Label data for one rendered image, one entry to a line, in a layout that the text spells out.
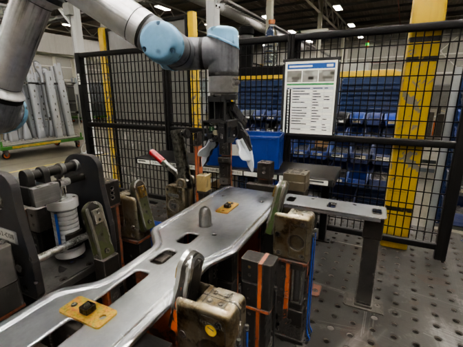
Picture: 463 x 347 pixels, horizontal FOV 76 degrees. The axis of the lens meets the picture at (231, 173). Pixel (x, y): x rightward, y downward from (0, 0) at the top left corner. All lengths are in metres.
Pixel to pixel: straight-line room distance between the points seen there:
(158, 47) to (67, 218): 0.39
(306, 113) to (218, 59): 0.63
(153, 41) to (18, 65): 0.46
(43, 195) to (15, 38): 0.48
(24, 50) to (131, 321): 0.74
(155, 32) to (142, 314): 0.49
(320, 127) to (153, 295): 0.96
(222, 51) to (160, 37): 0.17
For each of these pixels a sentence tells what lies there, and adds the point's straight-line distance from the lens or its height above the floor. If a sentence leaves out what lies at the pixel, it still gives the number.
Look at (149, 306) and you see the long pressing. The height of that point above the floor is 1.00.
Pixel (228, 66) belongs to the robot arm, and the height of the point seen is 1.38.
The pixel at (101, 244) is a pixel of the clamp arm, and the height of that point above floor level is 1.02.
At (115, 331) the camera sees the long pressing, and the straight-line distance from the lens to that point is 0.48.
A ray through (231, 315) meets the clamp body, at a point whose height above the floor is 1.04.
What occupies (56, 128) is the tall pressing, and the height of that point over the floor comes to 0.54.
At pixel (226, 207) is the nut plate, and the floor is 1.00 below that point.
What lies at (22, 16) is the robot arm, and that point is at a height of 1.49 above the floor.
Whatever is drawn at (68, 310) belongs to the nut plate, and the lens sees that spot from 0.54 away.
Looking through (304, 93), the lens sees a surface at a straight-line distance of 1.28.
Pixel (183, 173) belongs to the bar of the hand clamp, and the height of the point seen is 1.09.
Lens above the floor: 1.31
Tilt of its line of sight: 15 degrees down
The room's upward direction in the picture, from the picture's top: straight up
